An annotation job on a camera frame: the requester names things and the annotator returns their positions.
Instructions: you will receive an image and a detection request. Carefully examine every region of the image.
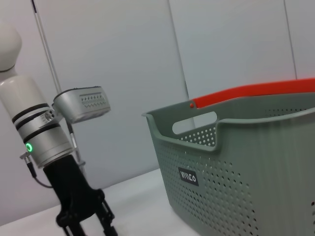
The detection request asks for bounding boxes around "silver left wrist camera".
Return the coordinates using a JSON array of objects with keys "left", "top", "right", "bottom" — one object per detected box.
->
[{"left": 52, "top": 86, "right": 111, "bottom": 124}]

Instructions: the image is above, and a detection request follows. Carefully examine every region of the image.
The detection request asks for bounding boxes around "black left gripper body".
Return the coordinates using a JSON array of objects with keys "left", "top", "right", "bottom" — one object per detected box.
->
[{"left": 43, "top": 154, "right": 106, "bottom": 229}]

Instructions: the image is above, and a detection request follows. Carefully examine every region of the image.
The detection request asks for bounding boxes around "grey-green perforated storage bin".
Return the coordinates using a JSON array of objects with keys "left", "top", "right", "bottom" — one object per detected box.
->
[{"left": 141, "top": 92, "right": 315, "bottom": 236}]

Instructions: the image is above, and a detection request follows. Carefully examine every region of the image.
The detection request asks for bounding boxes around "thin metal pole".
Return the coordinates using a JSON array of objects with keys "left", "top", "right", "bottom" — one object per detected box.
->
[{"left": 30, "top": 0, "right": 87, "bottom": 177}]

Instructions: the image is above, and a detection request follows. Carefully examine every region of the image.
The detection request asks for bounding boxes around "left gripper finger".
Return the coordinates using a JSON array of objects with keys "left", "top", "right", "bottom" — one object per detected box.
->
[
  {"left": 61, "top": 220, "right": 87, "bottom": 236},
  {"left": 95, "top": 199, "right": 119, "bottom": 236}
]

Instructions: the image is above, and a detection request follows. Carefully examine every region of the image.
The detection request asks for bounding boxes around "orange bin handle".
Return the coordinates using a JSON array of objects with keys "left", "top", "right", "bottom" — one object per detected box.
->
[{"left": 189, "top": 78, "right": 315, "bottom": 109}]

